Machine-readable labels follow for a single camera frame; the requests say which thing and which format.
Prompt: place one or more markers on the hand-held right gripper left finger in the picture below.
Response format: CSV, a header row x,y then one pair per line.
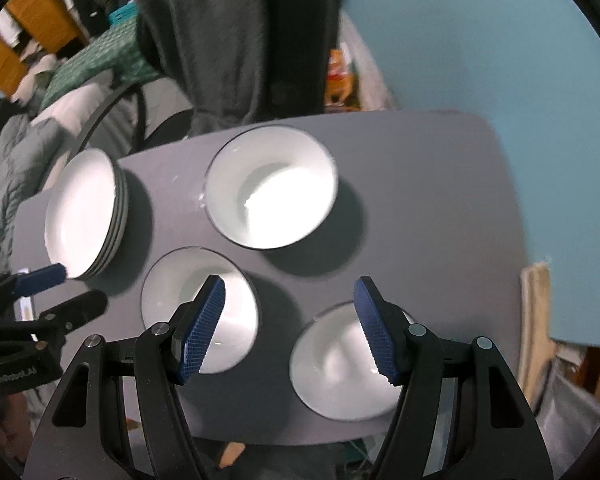
x,y
202,330

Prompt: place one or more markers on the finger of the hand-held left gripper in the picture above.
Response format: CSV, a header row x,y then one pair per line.
x,y
77,310
40,277

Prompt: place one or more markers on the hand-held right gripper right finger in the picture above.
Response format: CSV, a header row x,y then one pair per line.
x,y
377,335

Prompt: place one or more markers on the white bowl black rim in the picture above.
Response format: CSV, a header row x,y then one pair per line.
x,y
280,195
165,300
330,365

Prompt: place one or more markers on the white plate black rim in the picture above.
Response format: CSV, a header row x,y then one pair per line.
x,y
120,205
80,210
126,207

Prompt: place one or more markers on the wooden board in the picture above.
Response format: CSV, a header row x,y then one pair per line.
x,y
535,330

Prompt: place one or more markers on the grey cloth bag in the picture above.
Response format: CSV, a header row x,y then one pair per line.
x,y
570,405

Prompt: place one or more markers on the wooden louvred wardrobe door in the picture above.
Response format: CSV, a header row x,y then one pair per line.
x,y
45,15
0,60

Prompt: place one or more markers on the black office chair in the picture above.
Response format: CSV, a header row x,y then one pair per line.
x,y
295,90

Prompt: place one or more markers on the snack bags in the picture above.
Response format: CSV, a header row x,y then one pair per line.
x,y
340,77

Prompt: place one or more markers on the teal plastic crate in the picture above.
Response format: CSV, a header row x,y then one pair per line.
x,y
122,15

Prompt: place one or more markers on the dark grey fleece jacket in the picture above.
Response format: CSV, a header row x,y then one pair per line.
x,y
205,35

